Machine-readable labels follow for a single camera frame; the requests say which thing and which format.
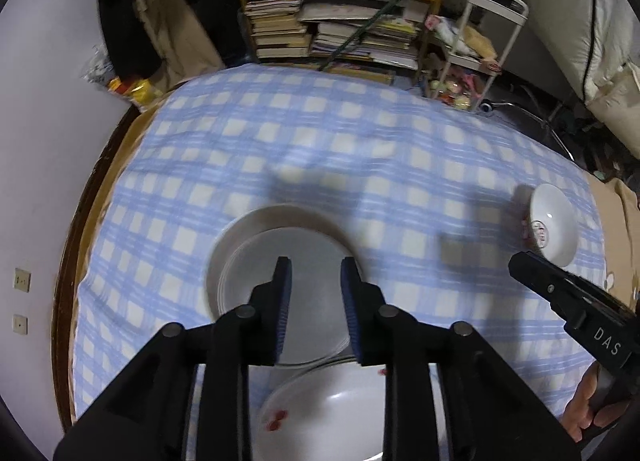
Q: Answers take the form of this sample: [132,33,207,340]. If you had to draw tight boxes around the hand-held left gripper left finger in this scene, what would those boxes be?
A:
[52,256,293,461]

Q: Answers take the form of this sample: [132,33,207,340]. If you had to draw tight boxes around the yellow red snack packets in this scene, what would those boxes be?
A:
[106,75,162,108]

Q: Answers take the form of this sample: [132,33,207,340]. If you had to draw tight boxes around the blue plaid tablecloth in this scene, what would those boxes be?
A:
[72,63,601,461]

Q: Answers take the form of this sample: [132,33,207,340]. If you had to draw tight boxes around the yellow packet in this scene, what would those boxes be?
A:
[465,26,499,60]

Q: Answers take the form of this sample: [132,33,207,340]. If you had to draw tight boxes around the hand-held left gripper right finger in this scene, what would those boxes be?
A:
[340,256,583,461]

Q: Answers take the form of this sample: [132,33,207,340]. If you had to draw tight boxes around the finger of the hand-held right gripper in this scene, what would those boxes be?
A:
[507,251,591,331]

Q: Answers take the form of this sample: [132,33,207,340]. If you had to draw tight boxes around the stack of books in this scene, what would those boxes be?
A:
[242,0,421,72]

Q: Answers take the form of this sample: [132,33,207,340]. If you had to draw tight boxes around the white down jacket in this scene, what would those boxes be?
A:
[520,0,640,156]

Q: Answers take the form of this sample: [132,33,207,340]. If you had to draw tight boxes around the green pole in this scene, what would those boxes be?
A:
[320,0,472,72]

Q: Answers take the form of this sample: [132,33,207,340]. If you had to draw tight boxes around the white bowl with red pattern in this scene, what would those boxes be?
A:
[522,183,579,268]

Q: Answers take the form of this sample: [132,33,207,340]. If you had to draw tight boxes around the person's right hand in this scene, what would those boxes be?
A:
[560,366,633,444]

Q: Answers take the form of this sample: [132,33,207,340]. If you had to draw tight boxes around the beige flower-print blanket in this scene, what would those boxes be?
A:
[585,176,640,312]

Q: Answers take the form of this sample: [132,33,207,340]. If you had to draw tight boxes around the black garment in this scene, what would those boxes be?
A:
[97,0,163,88]

